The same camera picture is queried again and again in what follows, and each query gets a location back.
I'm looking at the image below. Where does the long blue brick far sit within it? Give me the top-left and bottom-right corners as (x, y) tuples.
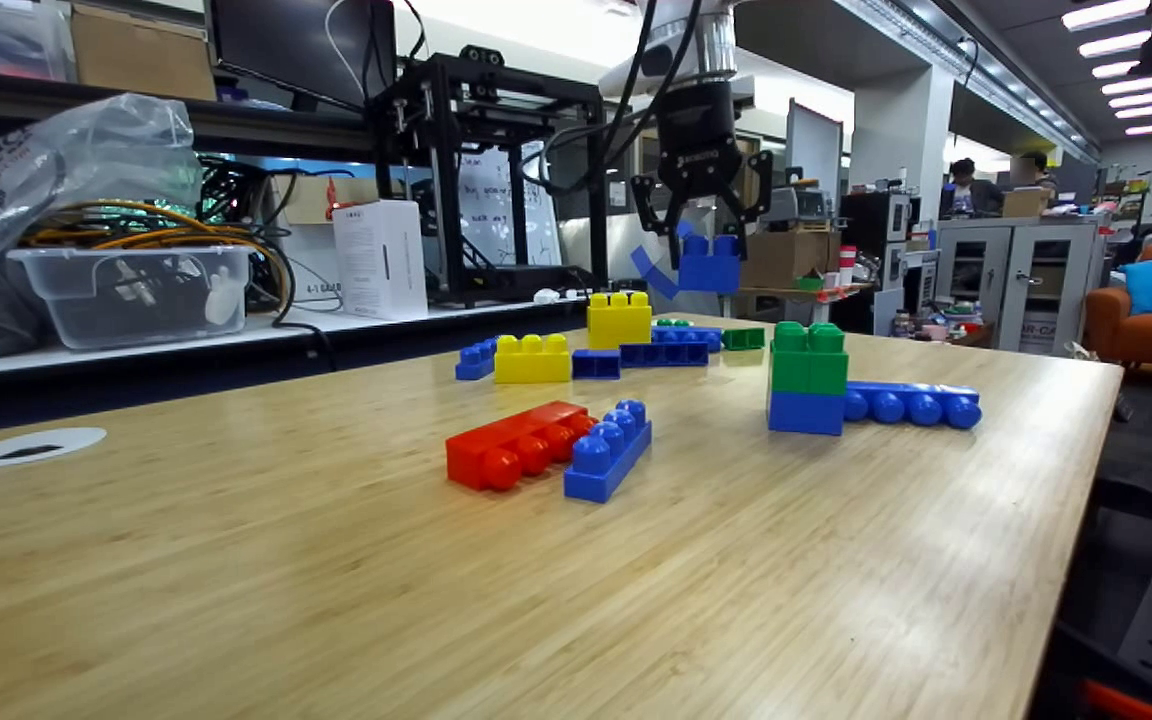
(842, 380), (985, 431)

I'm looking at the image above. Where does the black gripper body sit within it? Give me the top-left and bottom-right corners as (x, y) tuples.
(631, 79), (770, 216)

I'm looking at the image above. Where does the cardboard box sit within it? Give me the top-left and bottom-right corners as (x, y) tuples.
(741, 226), (840, 293)

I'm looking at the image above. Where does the flat yellow brick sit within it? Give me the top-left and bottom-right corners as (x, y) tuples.
(495, 330), (572, 385)

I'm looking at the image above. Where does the green and blue brick stack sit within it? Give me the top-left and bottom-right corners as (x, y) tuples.
(766, 321), (849, 437)

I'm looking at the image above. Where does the small blue brick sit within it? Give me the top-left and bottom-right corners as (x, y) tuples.
(681, 223), (742, 294)
(457, 340), (495, 380)

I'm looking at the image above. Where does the clear plastic bag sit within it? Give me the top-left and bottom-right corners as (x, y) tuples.
(0, 91), (195, 354)

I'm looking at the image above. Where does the grey cabinet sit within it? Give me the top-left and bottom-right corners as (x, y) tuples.
(937, 219), (1102, 352)

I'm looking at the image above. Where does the green brick flat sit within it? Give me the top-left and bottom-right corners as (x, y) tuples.
(719, 325), (762, 352)

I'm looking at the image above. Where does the long blue brick near red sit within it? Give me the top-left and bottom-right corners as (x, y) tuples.
(565, 399), (651, 505)

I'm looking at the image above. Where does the clear plastic bin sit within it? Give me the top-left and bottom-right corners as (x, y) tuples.
(13, 244), (249, 352)

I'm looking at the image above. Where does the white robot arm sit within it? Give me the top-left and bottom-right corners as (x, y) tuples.
(592, 0), (770, 256)

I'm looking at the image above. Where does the black frame 3d printer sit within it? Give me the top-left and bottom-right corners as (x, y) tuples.
(367, 49), (608, 305)

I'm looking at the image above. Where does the white box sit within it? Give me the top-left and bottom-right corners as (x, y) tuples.
(333, 200), (427, 321)

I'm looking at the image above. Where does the wide blue brick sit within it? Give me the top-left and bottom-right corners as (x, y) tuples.
(620, 327), (719, 366)

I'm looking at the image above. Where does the white table grommet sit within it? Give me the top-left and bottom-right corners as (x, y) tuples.
(0, 426), (106, 467)

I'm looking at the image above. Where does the tall yellow brick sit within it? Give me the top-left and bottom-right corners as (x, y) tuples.
(587, 293), (651, 346)

